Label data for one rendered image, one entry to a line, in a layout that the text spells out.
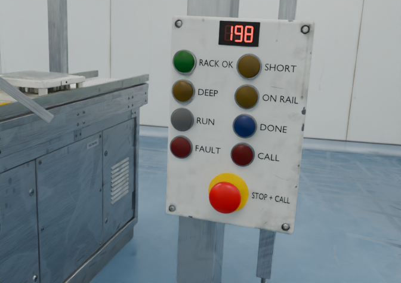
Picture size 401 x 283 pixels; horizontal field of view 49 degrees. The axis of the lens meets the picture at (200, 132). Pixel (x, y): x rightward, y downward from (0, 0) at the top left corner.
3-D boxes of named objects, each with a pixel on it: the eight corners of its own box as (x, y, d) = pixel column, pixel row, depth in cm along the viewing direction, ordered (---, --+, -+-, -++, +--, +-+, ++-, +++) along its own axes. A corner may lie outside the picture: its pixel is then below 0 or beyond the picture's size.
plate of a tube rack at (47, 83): (44, 89, 137) (43, 82, 137) (-21, 83, 144) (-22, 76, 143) (85, 81, 160) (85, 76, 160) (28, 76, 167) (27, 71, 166)
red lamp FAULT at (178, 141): (189, 159, 56) (190, 138, 55) (169, 157, 57) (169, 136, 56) (191, 158, 57) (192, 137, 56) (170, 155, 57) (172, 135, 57)
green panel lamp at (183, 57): (193, 74, 53) (194, 51, 53) (172, 72, 54) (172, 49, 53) (195, 73, 54) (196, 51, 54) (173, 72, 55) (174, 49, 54)
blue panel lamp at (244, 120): (254, 139, 53) (256, 116, 52) (231, 137, 54) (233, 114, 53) (255, 138, 54) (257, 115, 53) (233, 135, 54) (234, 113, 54)
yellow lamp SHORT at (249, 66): (259, 79, 51) (261, 55, 51) (236, 77, 52) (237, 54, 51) (259, 79, 52) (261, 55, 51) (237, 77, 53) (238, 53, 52)
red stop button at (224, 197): (238, 218, 53) (240, 187, 52) (206, 212, 54) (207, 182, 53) (244, 205, 58) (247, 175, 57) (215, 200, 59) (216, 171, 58)
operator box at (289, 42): (292, 235, 55) (314, 21, 49) (164, 214, 59) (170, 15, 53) (296, 217, 61) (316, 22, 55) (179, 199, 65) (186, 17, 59)
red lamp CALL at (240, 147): (252, 168, 54) (253, 145, 53) (230, 165, 55) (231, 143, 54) (253, 166, 55) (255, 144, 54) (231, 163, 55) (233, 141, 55)
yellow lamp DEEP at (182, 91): (191, 103, 54) (193, 81, 54) (170, 101, 55) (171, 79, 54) (194, 102, 55) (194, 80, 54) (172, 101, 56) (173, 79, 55)
